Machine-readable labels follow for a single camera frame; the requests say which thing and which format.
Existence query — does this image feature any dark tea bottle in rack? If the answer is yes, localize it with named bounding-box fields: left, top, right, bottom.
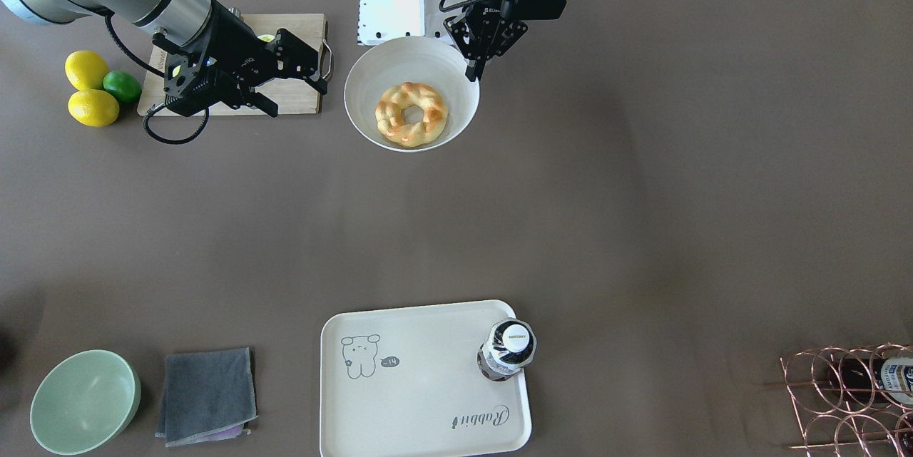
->
left=837, top=357, right=912, bottom=407

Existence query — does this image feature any grey folded cloth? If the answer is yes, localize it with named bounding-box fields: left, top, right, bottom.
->
left=155, top=347, right=257, bottom=447

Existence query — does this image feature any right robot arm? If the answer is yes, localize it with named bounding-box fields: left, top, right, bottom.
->
left=2, top=0, right=328, bottom=117

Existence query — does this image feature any braided donut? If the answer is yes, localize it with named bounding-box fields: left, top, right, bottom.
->
left=374, top=81, right=450, bottom=148

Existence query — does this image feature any dark tea bottle on tray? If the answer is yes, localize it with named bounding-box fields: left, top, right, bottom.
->
left=476, top=318, right=537, bottom=381

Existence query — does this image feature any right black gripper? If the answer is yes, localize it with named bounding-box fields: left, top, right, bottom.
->
left=155, top=8, right=328, bottom=117

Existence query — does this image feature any yellow lemon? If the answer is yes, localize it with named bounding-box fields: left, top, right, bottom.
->
left=68, top=89, right=121, bottom=128
left=64, top=50, right=110, bottom=91

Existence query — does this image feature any green lime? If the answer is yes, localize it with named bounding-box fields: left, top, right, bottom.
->
left=102, top=71, right=141, bottom=104

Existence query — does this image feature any wooden cutting board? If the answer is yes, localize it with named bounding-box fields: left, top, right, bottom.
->
left=136, top=13, right=328, bottom=116

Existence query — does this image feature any copper wire bottle rack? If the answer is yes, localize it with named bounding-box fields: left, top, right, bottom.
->
left=780, top=344, right=912, bottom=456

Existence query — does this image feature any white plate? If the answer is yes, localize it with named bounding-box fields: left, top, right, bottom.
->
left=345, top=36, right=480, bottom=152

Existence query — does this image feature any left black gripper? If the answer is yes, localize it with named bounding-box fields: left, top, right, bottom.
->
left=444, top=0, right=567, bottom=81

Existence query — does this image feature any cream rabbit tray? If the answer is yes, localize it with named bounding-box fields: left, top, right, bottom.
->
left=320, top=299, right=534, bottom=456

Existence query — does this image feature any green bowl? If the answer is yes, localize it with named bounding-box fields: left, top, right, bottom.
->
left=29, top=349, right=141, bottom=455

